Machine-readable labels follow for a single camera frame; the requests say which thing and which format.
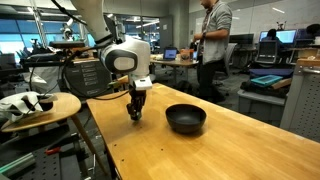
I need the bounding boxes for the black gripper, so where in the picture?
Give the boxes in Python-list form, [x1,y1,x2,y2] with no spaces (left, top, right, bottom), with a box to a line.
[126,85,146,121]

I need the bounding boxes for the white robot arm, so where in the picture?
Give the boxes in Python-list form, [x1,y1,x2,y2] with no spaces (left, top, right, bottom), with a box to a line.
[71,0,152,120]

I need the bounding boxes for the black bowl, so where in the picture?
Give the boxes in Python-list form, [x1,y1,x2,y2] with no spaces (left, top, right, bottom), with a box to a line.
[165,104,207,134]

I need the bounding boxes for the black control box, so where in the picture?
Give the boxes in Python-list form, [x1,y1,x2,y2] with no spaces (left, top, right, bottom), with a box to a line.
[64,60,112,98]

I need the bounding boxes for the round wooden stool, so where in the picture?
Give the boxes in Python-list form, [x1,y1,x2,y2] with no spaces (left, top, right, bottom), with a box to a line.
[1,92,108,175]

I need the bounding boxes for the open laptop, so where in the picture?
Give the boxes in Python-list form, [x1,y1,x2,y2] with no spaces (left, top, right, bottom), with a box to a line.
[163,48,177,61]

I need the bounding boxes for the white cloth on stool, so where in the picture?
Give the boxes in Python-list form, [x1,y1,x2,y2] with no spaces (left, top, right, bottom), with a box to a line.
[0,91,58,122]

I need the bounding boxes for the standing person grey hoodie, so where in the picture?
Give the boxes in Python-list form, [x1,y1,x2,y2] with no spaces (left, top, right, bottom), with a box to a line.
[193,0,232,103]

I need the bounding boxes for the teal tray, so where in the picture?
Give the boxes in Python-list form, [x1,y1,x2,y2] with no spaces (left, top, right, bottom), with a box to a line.
[251,75,282,87]

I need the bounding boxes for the grey plastic storage bin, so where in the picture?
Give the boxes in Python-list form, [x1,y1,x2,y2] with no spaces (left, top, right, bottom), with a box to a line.
[237,89,285,126]

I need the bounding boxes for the black office chair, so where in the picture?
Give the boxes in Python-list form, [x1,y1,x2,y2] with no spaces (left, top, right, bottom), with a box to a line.
[255,40,277,64]

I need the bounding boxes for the brown cardboard box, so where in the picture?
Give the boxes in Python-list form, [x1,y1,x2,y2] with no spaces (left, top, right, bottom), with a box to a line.
[271,78,292,89]

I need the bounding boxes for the grey metal workbench cabinet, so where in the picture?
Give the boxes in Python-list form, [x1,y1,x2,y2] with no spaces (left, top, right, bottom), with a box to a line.
[280,59,320,142]

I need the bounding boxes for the computer monitor blue screen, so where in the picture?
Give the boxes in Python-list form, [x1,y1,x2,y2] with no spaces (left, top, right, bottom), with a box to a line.
[259,29,297,44]

